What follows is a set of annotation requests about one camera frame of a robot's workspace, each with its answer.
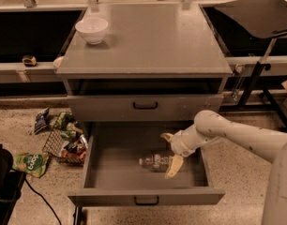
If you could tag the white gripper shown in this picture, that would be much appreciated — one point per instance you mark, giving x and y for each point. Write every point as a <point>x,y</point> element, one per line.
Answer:
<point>180,144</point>

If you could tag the clear plastic water bottle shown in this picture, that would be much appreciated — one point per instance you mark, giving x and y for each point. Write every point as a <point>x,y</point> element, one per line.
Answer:
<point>155,163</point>

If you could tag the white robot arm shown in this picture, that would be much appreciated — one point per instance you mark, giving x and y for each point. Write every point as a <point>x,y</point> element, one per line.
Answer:
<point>270,145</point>

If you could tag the open grey middle drawer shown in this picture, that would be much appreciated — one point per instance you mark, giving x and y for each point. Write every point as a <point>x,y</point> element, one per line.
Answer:
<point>114,177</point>

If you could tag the grey drawer cabinet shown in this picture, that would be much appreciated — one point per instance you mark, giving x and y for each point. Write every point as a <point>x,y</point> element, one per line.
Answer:
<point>149,49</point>

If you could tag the closed grey top drawer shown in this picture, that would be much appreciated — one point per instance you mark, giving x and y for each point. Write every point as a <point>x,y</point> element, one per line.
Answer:
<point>141,108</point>

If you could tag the red packet in basket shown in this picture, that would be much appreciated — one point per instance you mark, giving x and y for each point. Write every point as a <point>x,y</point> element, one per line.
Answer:
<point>73,157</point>

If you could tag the green packet in basket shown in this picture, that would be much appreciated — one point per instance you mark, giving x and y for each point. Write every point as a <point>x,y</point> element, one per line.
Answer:
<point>63,119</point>

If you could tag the dark blue snack bag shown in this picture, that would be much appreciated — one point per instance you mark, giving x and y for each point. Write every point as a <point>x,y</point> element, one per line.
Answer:
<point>41,120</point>

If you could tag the green snack bag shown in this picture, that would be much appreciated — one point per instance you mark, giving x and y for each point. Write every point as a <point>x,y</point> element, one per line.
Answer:
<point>33,164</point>

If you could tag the white ceramic bowl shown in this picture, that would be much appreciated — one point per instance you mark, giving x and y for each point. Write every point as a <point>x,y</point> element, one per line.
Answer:
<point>92,30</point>

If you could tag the black tray stand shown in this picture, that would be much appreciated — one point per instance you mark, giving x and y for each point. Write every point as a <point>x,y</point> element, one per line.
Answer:
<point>253,36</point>

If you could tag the black chair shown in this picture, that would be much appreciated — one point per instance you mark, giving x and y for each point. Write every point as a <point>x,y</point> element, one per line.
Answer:
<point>11,183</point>

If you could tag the yellow black tape measure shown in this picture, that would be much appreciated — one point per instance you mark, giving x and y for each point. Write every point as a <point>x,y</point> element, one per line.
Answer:
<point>29,61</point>

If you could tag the black wire basket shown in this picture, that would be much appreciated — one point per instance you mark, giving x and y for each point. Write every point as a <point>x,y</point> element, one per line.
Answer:
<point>64,139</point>

